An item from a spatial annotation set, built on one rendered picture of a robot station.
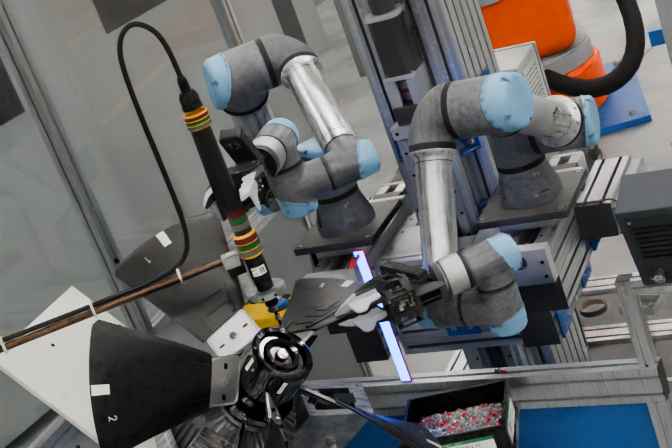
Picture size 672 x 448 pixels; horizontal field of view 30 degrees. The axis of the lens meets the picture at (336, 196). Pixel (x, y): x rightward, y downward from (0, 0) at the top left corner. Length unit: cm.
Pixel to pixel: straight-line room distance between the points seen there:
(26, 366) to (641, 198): 116
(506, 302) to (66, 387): 84
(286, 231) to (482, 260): 142
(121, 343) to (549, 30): 431
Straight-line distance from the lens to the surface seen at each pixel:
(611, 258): 493
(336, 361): 389
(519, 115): 246
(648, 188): 235
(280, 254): 367
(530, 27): 616
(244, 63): 275
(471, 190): 313
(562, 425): 271
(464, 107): 245
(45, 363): 240
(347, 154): 249
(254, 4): 709
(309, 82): 267
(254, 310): 282
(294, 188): 247
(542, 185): 293
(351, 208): 311
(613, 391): 260
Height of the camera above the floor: 219
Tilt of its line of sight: 20 degrees down
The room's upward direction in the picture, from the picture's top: 20 degrees counter-clockwise
